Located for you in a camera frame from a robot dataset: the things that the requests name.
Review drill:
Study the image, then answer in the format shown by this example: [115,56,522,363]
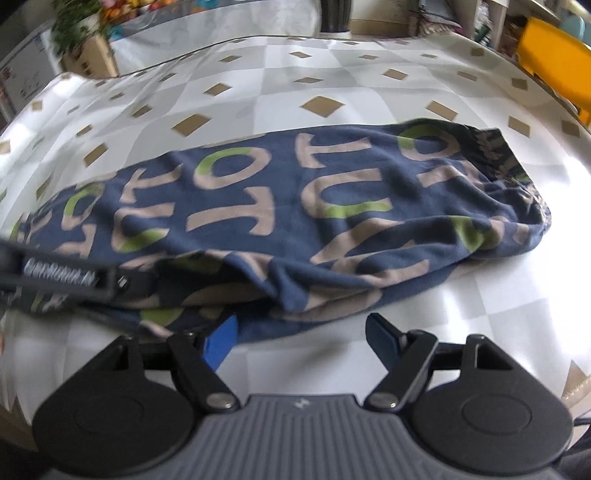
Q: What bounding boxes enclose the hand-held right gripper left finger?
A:
[83,315,242,413]

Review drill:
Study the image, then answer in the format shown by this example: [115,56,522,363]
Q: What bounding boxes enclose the brown cardboard box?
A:
[61,36,119,82]

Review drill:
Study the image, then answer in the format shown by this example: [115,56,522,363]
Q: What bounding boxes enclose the black plant pot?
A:
[318,0,355,38]

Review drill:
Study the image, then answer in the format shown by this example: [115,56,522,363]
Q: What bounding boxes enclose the trailing pothos plant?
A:
[50,0,112,48]

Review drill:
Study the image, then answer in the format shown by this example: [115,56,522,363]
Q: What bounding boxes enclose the light blue stools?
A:
[566,13,591,40]

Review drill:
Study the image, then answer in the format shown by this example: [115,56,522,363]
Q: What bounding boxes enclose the basket of fruit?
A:
[98,0,155,25]

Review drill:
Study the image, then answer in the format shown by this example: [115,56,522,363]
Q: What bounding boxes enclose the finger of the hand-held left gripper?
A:
[107,267,156,302]

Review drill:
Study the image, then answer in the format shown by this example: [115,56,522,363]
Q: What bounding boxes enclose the white desk with shelves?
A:
[462,0,560,58]

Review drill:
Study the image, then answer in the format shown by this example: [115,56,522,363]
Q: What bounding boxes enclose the blue letter print pants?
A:
[8,119,553,346]

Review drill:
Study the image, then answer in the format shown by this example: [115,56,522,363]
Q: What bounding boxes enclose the white chest freezer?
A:
[0,31,64,117]

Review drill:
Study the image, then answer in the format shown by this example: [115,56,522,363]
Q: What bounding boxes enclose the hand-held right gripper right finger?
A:
[364,312,515,413]

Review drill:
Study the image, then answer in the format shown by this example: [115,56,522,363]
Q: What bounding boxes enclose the yellow plastic chair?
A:
[516,17,591,126]

